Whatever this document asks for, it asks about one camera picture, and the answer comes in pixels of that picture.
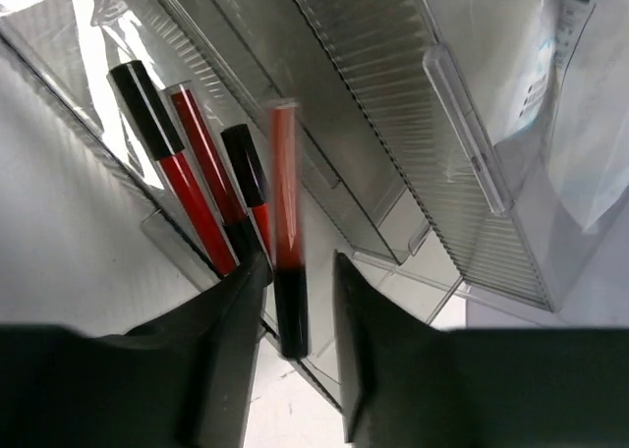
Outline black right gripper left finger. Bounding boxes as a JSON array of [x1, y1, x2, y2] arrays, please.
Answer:
[[1, 258, 266, 447]]

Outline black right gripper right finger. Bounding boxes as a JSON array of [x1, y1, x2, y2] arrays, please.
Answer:
[[333, 252, 628, 447]]

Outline red lip gloss tube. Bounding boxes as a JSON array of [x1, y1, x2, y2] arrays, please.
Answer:
[[268, 98, 310, 360]]

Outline red lip gloss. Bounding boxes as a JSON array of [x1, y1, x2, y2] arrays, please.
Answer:
[[166, 84, 261, 262], [108, 60, 237, 276]]

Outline dark lip gloss tube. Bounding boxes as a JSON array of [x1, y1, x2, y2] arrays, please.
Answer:
[[221, 124, 272, 257]]

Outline clear acrylic organizer with drawers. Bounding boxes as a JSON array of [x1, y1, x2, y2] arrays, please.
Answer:
[[1, 0, 628, 402]]

